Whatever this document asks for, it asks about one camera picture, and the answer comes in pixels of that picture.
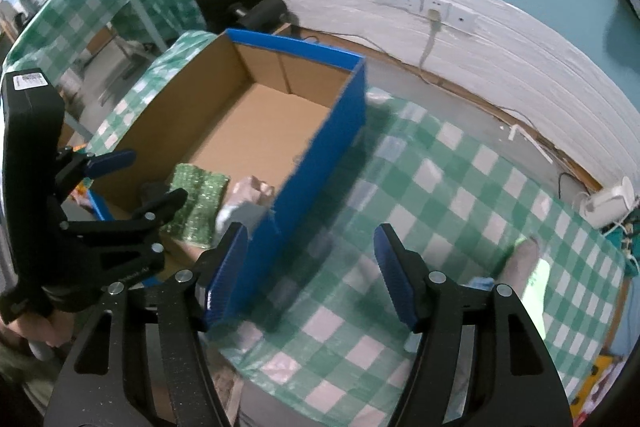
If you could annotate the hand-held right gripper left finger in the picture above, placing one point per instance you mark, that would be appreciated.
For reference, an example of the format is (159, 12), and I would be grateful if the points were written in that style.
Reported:
(227, 272)

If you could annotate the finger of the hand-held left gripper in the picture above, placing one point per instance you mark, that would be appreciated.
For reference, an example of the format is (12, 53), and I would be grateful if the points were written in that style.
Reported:
(107, 162)
(160, 206)

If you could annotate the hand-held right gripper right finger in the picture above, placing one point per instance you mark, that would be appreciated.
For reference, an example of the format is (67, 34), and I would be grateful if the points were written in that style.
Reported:
(395, 272)

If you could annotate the green sequin cloth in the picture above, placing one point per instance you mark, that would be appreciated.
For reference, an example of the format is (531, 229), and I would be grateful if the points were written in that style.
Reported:
(197, 202)

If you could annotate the grey sock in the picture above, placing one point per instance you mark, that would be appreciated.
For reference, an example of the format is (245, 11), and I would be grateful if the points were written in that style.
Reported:
(240, 213)

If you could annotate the blue cardboard box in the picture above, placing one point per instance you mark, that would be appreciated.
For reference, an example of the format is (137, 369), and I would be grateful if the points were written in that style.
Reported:
(240, 127)

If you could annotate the grey towel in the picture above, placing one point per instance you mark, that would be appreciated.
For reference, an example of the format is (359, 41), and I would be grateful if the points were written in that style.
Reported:
(517, 267)

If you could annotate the neon green sock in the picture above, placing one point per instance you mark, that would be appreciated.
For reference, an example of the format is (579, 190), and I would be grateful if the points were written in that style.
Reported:
(539, 287)

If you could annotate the person's left hand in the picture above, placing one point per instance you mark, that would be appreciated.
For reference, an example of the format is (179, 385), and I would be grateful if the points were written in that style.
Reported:
(35, 332)

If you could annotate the black cylinder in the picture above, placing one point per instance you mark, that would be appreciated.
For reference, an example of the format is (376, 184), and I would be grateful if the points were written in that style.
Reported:
(265, 12)

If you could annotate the white electric kettle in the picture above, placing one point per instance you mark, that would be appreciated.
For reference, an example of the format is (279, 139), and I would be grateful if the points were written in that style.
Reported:
(607, 202)

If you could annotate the teal box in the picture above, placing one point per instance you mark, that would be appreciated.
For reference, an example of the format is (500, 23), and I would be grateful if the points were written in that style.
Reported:
(634, 247)

